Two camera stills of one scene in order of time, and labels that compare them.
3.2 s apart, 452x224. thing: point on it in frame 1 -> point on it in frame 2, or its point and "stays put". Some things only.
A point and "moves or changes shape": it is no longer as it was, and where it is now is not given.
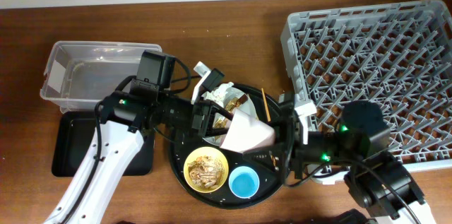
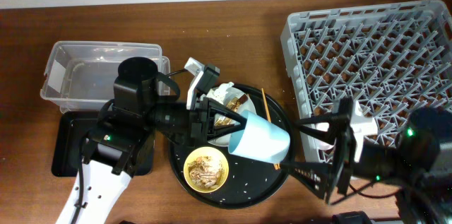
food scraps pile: (205, 172) stays put
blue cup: (244, 181) -> (261, 139)
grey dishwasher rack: (396, 55) stays put
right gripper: (292, 151) -> (344, 162)
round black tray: (266, 103) stays put
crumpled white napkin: (222, 93) stays put
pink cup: (246, 133) moves or changes shape
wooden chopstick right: (265, 105) stays put
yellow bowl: (205, 169) stays put
